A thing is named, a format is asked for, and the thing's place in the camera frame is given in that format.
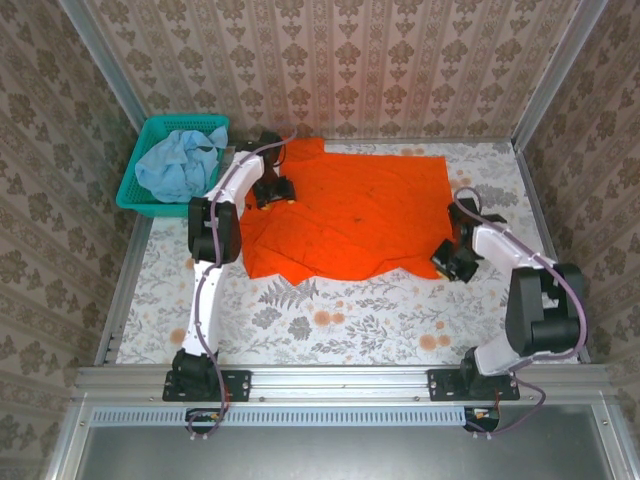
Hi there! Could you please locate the aluminium frame post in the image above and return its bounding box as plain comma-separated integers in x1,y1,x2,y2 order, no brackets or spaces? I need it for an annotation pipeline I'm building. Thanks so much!
512,0,609,151
57,0,149,135

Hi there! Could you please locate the grey slotted cable duct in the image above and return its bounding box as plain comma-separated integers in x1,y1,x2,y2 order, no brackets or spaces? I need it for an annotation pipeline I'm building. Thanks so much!
92,405,471,428

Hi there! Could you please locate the wide aluminium frame beam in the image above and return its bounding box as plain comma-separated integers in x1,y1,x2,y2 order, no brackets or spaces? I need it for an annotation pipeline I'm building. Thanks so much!
74,363,620,402

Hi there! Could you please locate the grey metal sheet panel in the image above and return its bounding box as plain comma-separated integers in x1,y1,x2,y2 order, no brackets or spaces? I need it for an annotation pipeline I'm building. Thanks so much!
74,404,621,480

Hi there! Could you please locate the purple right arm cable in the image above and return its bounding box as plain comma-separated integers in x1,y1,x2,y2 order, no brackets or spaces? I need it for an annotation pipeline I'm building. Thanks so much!
452,187,591,437

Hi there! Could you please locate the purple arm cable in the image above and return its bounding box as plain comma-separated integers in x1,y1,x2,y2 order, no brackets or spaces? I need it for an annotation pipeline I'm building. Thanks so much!
187,122,301,444
452,187,591,437

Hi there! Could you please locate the teal plastic basket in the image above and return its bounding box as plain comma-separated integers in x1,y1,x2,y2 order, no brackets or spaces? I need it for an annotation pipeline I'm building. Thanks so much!
115,114,231,219

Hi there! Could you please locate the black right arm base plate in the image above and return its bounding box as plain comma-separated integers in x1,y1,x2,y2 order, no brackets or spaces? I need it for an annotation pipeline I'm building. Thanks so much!
427,368,521,402

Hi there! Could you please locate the floral table cover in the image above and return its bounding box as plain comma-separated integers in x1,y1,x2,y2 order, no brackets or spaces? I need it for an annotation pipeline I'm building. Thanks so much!
117,139,582,366

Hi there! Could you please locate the aluminium side rail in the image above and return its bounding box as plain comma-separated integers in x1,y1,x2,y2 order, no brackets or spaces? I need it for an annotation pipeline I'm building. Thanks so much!
94,215,152,366

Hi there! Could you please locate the orange t-shirt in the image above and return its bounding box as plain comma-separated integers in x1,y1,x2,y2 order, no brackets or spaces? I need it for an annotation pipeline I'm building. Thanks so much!
241,137,451,287

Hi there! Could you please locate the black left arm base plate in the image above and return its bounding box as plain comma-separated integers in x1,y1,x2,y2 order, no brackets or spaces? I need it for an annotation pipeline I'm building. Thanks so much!
162,368,252,403

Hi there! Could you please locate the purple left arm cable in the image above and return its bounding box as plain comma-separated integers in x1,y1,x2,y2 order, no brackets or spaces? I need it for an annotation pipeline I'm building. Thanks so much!
187,122,301,444

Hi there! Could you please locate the light blue t-shirt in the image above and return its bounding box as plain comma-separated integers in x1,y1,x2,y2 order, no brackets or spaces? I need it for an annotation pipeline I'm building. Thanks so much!
134,125,229,204

